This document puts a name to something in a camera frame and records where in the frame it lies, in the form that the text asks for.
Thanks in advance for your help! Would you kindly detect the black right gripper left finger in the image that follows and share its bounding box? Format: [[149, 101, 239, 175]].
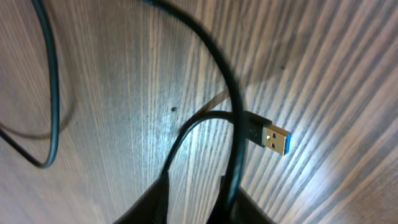
[[114, 173, 170, 224]]

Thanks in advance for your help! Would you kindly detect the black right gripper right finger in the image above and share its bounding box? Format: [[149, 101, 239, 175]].
[[207, 187, 276, 224]]

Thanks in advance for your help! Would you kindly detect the black usb cable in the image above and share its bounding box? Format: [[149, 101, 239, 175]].
[[136, 0, 292, 224], [0, 0, 60, 169]]

